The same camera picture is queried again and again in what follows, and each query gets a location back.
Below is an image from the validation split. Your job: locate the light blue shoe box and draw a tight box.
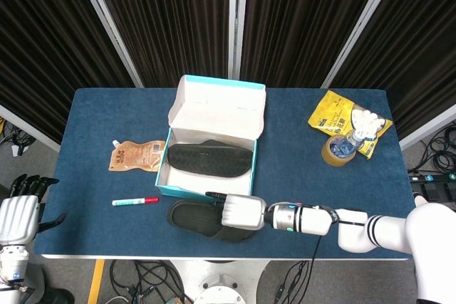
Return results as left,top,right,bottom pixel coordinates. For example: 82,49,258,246
155,74,267,199

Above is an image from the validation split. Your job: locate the black slipper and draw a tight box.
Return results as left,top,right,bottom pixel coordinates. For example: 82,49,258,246
167,199,258,243
167,139,252,179

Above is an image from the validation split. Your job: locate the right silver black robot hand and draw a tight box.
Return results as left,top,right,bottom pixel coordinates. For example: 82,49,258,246
205,191,268,231

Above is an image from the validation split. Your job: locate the black floor cable bundle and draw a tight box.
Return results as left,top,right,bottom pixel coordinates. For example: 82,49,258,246
108,259,186,304
416,127,456,173
0,118,36,157
272,260,310,304

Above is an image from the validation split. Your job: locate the yellow floor tape strip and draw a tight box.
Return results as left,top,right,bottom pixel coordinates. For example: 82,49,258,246
87,259,106,304

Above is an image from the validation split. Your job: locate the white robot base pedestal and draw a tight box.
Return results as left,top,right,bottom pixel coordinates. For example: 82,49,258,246
167,259,271,304

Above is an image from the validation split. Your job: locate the dark pleated screen panel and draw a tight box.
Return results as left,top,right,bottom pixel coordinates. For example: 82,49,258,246
320,0,456,150
71,0,239,88
234,0,405,88
0,0,143,152

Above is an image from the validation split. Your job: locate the white marker with red cap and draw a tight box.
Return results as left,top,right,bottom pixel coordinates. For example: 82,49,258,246
111,196,160,207

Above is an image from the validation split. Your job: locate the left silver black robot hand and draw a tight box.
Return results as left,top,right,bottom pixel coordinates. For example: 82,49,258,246
0,174,68,245

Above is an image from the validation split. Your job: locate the dark blue table mat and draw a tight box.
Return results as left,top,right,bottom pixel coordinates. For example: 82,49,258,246
33,87,423,261

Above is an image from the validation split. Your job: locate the brown spout pouch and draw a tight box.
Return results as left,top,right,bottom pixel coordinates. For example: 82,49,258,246
108,140,167,173

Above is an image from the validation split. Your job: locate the black power strip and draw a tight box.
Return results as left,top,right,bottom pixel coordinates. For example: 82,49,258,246
409,171,456,184

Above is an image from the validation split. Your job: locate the brown packing tape roll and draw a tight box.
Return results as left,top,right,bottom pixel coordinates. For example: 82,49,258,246
321,135,358,168

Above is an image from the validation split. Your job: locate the yellow snack bag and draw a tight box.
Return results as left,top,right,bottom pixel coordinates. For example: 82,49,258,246
308,89,394,161

